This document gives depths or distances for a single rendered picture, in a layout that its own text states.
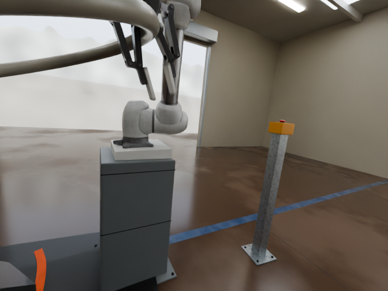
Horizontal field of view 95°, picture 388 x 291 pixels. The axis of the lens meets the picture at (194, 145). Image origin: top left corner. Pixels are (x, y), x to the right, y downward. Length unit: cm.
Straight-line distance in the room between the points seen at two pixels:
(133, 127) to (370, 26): 660
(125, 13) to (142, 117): 87
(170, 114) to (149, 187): 44
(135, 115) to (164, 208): 58
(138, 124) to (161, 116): 14
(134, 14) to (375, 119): 624
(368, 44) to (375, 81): 98
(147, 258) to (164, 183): 50
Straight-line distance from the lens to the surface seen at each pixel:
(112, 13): 23
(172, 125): 109
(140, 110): 109
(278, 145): 139
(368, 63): 667
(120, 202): 108
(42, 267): 170
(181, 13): 97
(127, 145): 110
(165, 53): 43
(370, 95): 645
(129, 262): 132
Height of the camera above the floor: 109
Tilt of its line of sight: 10 degrees down
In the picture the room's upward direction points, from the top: 6 degrees clockwise
